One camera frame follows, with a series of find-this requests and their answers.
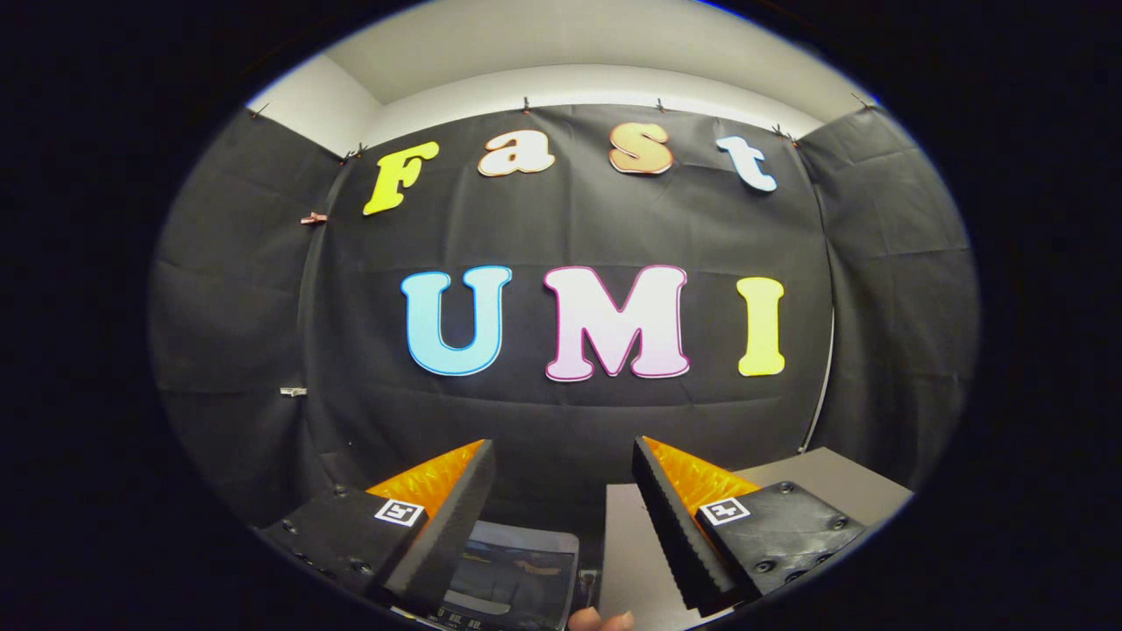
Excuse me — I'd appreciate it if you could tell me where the washing machine with glass lid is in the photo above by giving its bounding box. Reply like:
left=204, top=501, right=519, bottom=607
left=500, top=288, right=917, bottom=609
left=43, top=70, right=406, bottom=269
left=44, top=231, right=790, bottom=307
left=421, top=520, right=606, bottom=631

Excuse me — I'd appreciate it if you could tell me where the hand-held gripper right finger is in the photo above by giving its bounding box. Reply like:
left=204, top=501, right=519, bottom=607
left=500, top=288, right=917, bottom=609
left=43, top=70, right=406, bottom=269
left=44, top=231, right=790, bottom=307
left=631, top=436, right=869, bottom=617

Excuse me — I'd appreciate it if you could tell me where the thin white frame pole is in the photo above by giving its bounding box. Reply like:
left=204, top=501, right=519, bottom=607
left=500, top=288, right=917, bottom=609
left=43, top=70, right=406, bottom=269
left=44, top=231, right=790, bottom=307
left=798, top=307, right=835, bottom=454

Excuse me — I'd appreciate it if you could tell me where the black backdrop cloth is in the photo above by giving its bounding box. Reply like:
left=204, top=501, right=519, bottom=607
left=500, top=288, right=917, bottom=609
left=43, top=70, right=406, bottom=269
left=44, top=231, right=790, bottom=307
left=149, top=101, right=979, bottom=537

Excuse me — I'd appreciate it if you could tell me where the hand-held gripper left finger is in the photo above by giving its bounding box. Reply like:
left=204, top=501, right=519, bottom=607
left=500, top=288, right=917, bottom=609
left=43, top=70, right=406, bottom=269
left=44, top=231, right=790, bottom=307
left=259, top=438, right=497, bottom=619

